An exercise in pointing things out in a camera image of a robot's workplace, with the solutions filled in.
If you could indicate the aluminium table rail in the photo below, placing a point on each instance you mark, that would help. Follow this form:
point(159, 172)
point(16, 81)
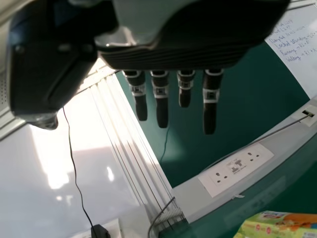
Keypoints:
point(128, 138)

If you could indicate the black plug adapter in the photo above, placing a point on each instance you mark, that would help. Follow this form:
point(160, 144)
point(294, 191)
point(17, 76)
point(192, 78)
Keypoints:
point(100, 231)

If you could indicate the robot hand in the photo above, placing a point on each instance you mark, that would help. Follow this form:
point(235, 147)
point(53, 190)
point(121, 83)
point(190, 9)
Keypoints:
point(173, 37)

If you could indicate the white sheet with handwriting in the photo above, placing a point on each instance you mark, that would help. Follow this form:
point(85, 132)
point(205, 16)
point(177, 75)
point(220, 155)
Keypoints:
point(302, 74)

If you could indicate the yellow-green biscuit packet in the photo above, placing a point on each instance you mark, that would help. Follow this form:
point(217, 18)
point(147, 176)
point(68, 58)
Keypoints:
point(277, 226)

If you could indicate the white double socket plate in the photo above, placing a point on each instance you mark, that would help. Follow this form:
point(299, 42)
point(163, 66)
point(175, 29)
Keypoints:
point(237, 171)

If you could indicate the white small socket plate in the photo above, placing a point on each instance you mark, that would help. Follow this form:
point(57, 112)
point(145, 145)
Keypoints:
point(312, 117)

